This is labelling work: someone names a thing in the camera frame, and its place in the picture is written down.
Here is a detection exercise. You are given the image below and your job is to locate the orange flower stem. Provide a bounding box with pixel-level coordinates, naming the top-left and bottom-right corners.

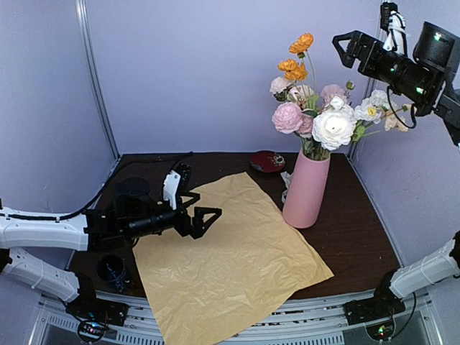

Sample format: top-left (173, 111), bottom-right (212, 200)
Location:
top-left (277, 32), bottom-right (316, 89)

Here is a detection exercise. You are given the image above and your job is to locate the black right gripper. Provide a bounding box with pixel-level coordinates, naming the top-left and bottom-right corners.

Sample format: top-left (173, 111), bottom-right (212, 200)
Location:
top-left (333, 28), bottom-right (439, 107)

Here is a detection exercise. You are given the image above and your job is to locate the orange yellow wrapping paper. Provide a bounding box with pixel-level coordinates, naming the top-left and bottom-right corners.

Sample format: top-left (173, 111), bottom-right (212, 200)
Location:
top-left (133, 173), bottom-right (333, 344)

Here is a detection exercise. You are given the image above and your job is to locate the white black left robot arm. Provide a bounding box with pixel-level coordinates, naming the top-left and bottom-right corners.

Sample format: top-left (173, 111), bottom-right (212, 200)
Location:
top-left (1, 172), bottom-right (222, 319)

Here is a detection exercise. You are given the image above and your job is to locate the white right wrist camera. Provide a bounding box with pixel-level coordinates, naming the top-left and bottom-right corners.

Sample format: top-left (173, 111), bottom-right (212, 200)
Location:
top-left (380, 1), bottom-right (408, 57)

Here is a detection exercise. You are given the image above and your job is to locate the left aluminium frame post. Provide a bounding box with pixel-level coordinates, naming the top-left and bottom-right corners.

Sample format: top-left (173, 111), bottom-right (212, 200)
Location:
top-left (75, 0), bottom-right (121, 160)

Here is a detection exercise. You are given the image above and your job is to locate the peach pink flower stem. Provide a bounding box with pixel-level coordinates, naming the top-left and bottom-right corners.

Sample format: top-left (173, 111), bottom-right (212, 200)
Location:
top-left (384, 103), bottom-right (411, 132)

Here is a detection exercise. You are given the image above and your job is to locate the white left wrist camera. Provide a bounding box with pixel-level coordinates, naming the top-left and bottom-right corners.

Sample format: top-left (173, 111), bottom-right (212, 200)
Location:
top-left (161, 163), bottom-right (192, 210)

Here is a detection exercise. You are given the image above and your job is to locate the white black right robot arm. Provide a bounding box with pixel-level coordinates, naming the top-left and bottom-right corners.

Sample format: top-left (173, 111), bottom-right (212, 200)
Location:
top-left (332, 22), bottom-right (459, 318)

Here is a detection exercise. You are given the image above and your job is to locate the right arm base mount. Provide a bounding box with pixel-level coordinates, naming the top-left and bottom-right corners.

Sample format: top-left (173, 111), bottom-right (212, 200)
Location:
top-left (344, 298), bottom-right (405, 342)

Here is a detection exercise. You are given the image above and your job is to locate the pink cylindrical vase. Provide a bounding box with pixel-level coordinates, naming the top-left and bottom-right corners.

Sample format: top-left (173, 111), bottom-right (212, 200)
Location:
top-left (282, 150), bottom-right (330, 229)

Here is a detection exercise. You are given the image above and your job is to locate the dark blue cup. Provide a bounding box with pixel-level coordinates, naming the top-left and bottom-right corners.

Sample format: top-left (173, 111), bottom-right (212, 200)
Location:
top-left (96, 254), bottom-right (132, 293)

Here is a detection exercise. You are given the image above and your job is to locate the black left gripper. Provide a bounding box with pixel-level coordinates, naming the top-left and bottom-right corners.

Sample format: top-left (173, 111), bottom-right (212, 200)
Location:
top-left (125, 191), bottom-right (221, 240)

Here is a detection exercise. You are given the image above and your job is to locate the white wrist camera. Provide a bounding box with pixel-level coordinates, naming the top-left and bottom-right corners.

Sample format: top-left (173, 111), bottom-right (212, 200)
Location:
top-left (380, 1), bottom-right (408, 57)
top-left (161, 163), bottom-right (192, 210)

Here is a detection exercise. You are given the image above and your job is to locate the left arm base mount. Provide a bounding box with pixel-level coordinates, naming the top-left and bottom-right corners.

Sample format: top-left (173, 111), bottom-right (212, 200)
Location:
top-left (62, 285), bottom-right (129, 344)

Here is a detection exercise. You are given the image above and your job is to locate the lilac pink flower stem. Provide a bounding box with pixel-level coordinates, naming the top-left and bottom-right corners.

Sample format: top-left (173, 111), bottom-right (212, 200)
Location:
top-left (320, 80), bottom-right (355, 105)

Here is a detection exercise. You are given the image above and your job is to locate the white blue flower stem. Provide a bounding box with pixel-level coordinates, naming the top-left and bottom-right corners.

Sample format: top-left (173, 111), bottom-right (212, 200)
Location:
top-left (351, 90), bottom-right (396, 143)

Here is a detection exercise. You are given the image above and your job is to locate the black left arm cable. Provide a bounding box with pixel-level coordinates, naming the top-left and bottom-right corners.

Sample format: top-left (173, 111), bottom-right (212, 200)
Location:
top-left (0, 151), bottom-right (195, 221)

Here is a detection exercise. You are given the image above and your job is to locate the grey printed ribbon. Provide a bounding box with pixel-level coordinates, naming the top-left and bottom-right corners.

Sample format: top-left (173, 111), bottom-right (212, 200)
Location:
top-left (280, 171), bottom-right (293, 203)

